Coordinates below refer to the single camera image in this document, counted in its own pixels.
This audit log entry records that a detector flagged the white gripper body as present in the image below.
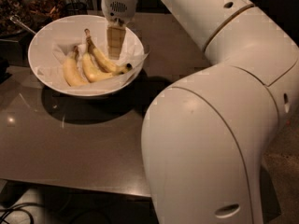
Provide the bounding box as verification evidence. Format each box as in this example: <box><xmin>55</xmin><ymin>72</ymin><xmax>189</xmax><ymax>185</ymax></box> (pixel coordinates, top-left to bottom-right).
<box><xmin>101</xmin><ymin>0</ymin><xmax>137</xmax><ymax>25</ymax></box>

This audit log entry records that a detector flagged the glass bowl of snacks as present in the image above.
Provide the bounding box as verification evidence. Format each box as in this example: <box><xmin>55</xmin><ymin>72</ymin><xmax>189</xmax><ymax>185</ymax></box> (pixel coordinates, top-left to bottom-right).
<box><xmin>0</xmin><ymin>0</ymin><xmax>64</xmax><ymax>37</ymax></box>

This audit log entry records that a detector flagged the white bowl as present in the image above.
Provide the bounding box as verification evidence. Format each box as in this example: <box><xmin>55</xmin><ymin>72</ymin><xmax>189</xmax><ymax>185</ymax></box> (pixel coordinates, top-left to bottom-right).
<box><xmin>28</xmin><ymin>15</ymin><xmax>147</xmax><ymax>97</ymax></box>

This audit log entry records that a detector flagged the dark wire basket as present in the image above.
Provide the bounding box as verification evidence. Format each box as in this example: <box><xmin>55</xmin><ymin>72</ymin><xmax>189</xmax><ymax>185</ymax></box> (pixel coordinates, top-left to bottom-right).
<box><xmin>65</xmin><ymin>2</ymin><xmax>87</xmax><ymax>16</ymax></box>

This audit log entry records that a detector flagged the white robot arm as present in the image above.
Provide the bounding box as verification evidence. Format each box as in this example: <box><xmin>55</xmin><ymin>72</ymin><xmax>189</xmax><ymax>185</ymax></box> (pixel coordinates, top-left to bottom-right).
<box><xmin>141</xmin><ymin>0</ymin><xmax>299</xmax><ymax>224</ymax></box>

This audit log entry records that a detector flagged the metal spoon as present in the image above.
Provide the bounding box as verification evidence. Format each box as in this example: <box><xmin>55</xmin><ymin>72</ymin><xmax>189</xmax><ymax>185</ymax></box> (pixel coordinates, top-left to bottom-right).
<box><xmin>10</xmin><ymin>15</ymin><xmax>36</xmax><ymax>35</ymax></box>

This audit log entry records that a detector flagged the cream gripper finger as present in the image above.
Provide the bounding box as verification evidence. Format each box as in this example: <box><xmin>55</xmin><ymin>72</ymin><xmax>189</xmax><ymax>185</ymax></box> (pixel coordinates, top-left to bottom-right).
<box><xmin>107</xmin><ymin>25</ymin><xmax>126</xmax><ymax>59</ymax></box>

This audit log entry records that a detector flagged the yellow banana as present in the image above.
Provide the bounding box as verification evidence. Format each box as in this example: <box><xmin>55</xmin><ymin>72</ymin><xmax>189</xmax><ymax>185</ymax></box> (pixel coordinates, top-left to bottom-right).
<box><xmin>84</xmin><ymin>29</ymin><xmax>133</xmax><ymax>75</ymax></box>
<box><xmin>63</xmin><ymin>46</ymin><xmax>88</xmax><ymax>87</ymax></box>
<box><xmin>81</xmin><ymin>44</ymin><xmax>117</xmax><ymax>82</ymax></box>

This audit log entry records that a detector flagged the black cable on floor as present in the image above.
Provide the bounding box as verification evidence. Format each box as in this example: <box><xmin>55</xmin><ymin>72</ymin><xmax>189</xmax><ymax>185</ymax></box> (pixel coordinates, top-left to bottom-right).
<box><xmin>0</xmin><ymin>203</ymin><xmax>36</xmax><ymax>224</ymax></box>

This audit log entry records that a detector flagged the white paper liner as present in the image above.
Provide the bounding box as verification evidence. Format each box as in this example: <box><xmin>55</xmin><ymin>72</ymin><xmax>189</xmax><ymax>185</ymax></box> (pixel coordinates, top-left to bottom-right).
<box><xmin>36</xmin><ymin>28</ymin><xmax>151</xmax><ymax>92</ymax></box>

